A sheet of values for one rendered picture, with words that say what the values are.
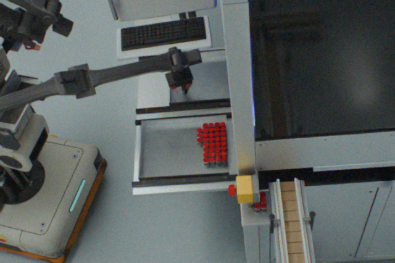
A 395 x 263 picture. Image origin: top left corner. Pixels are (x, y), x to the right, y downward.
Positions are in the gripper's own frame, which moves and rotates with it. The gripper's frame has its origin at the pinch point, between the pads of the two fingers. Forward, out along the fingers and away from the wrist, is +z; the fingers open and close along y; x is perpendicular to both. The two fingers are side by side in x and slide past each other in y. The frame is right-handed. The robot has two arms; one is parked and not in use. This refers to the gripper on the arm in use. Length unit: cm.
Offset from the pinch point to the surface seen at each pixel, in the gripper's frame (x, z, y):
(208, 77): 5.4, 4.3, 12.8
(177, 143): -21.6, 4.1, -8.9
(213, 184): -44.0, 4.5, -1.2
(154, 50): 36.7, 11.7, -4.5
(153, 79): 13.3, 4.2, -9.5
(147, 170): -29.1, 3.9, -23.0
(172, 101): -1.0, 4.1, -5.2
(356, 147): -61, -20, 45
